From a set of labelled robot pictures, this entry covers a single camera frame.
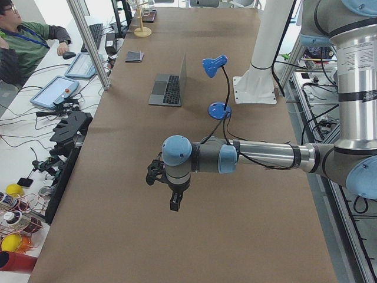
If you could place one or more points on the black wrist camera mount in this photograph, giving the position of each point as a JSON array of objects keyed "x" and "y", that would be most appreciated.
[{"x": 156, "y": 171}]

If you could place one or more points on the black power adapter box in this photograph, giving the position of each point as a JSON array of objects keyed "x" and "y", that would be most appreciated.
[{"x": 111, "y": 43}]

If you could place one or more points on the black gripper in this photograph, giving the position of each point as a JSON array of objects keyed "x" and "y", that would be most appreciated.
[{"x": 177, "y": 188}]

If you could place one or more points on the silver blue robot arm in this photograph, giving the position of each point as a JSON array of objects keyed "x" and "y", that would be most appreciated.
[{"x": 351, "y": 160}]

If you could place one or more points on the grey folded cloth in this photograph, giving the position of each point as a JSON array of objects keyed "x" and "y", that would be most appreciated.
[{"x": 134, "y": 56}]

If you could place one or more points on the blue teach pendant near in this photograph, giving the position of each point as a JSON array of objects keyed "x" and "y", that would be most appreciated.
[{"x": 55, "y": 92}]

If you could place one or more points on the red cylinder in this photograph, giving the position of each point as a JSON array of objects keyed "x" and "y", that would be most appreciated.
[{"x": 15, "y": 262}]

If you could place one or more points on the black keyboard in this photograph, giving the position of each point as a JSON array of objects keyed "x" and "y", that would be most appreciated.
[{"x": 96, "y": 31}]

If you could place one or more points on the blue teach pendant far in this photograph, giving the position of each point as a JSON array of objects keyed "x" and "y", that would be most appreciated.
[{"x": 81, "y": 68}]

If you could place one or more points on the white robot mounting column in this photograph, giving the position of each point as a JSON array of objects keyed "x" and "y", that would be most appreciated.
[{"x": 256, "y": 85}]

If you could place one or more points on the seated person in green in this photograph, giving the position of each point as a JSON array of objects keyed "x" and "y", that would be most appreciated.
[{"x": 25, "y": 44}]

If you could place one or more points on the yellow ball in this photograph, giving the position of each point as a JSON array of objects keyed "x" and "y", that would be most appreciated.
[
  {"x": 14, "y": 190},
  {"x": 11, "y": 243}
]

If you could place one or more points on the yellow ball lower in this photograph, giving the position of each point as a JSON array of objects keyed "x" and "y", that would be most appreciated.
[{"x": 11, "y": 243}]

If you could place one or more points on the yellow ball upper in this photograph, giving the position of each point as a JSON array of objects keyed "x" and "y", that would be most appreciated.
[{"x": 14, "y": 190}]

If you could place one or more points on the aluminium frame post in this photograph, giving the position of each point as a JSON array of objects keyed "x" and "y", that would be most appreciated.
[{"x": 79, "y": 18}]

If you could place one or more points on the small black pad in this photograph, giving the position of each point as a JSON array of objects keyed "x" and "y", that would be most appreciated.
[{"x": 25, "y": 182}]

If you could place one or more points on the copper wire basket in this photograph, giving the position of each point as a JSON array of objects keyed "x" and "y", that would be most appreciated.
[{"x": 22, "y": 214}]

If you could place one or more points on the grey laptop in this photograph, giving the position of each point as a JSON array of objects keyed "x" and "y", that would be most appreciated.
[{"x": 168, "y": 89}]

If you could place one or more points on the black computer mouse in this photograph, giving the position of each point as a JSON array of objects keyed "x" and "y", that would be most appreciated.
[{"x": 69, "y": 54}]

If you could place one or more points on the wooden stand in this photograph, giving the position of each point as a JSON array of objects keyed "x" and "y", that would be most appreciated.
[{"x": 141, "y": 31}]

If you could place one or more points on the blue teach pendant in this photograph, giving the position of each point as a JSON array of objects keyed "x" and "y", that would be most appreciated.
[
  {"x": 55, "y": 92},
  {"x": 81, "y": 68}
]

